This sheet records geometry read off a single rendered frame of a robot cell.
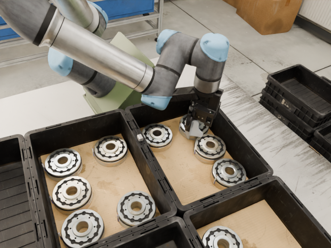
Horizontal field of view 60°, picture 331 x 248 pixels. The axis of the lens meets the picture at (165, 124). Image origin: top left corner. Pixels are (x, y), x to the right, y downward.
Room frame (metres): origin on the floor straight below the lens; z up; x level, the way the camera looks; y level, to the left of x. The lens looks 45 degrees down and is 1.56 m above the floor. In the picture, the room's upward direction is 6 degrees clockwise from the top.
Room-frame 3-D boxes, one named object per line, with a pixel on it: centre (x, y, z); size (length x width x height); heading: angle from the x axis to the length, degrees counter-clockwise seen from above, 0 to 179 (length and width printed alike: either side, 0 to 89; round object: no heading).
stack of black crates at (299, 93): (1.40, -0.81, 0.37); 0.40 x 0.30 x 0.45; 36
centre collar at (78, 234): (0.31, 0.18, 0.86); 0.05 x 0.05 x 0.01
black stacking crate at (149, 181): (0.44, 0.17, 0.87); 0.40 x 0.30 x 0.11; 30
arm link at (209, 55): (0.68, -0.10, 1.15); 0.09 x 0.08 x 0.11; 67
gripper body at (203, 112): (0.68, -0.11, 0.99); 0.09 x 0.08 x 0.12; 68
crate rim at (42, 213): (0.44, 0.17, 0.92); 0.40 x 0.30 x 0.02; 30
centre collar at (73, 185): (0.40, 0.23, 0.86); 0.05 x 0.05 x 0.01
